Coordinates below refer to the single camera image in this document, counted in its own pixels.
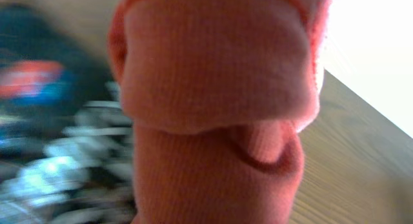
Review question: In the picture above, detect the orange printed t-shirt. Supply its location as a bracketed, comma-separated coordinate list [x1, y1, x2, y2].
[108, 0, 331, 224]

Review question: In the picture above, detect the black printed folded t-shirt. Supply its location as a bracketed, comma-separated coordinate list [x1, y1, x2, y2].
[1, 3, 136, 224]

